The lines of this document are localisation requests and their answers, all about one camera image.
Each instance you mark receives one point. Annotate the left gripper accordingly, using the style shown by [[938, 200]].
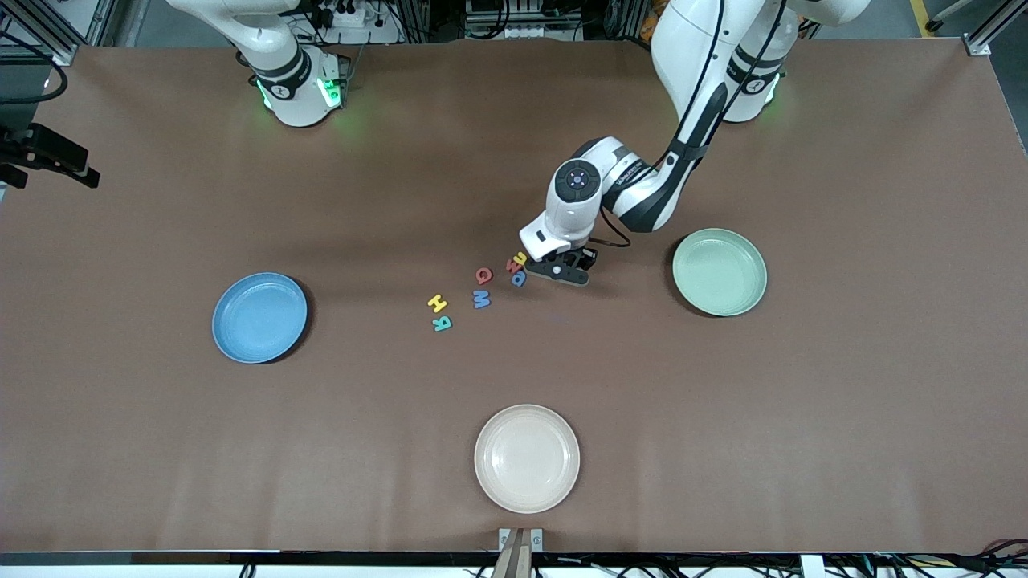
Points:
[[580, 256]]

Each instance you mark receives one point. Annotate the red foam letter m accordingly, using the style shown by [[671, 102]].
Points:
[[511, 263]]

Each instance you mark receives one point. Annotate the yellow foam letter H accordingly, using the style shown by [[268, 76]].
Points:
[[437, 303]]

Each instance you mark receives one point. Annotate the teal foam letter R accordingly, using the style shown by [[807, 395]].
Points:
[[443, 325]]

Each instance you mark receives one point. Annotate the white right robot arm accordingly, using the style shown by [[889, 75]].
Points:
[[297, 96]]

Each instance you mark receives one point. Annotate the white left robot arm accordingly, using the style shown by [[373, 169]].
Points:
[[683, 56]]

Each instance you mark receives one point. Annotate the green plate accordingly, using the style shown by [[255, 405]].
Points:
[[719, 273]]

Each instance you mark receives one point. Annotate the cream plate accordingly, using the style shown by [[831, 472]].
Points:
[[526, 457]]

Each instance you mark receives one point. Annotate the blue plate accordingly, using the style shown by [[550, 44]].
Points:
[[257, 317]]

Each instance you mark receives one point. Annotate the red foam letter Q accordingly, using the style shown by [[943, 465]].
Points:
[[476, 276]]

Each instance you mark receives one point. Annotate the blue foam letter W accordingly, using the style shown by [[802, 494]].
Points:
[[481, 296]]

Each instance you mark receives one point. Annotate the white power strip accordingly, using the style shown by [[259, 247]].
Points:
[[377, 34], [530, 32]]

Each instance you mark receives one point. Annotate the aluminium frame profile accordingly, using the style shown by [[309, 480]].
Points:
[[56, 44], [984, 40]]

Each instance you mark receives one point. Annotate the grey metal bracket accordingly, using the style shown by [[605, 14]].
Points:
[[504, 536]]

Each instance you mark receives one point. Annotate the wooden post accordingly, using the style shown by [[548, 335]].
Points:
[[514, 562]]

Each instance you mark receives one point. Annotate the black table edge rail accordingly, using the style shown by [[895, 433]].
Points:
[[120, 556]]

